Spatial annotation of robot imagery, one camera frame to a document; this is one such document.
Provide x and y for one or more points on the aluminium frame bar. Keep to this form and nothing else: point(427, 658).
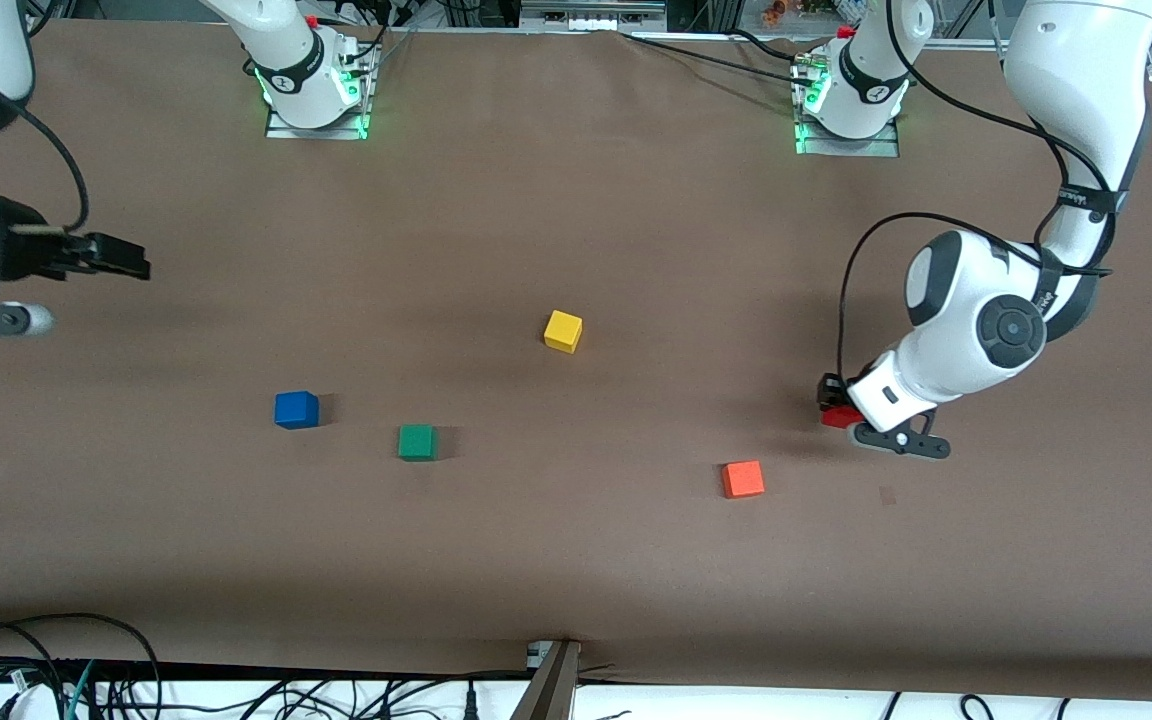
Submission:
point(591, 14)

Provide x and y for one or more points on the red wooden cube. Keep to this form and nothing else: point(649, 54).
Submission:
point(841, 417)

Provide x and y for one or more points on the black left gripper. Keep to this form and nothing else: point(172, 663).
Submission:
point(829, 389)

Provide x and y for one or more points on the small metal clamp bracket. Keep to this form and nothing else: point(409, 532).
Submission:
point(539, 653)

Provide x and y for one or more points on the grey metal post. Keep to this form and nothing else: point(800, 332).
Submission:
point(548, 690)

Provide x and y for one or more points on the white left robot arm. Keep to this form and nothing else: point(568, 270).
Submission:
point(1076, 60)

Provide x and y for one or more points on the green wooden cube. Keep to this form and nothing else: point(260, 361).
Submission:
point(416, 442)

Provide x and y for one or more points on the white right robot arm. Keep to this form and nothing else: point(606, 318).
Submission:
point(286, 60)

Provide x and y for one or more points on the blue wooden cube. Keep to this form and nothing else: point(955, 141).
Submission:
point(296, 410)

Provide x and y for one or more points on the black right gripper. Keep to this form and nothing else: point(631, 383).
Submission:
point(24, 250)

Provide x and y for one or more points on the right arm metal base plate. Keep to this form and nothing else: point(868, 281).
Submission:
point(281, 130)

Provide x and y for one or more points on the orange wooden cube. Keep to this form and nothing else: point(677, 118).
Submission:
point(742, 479)

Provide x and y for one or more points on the yellow wooden cube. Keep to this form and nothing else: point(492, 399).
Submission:
point(563, 331)

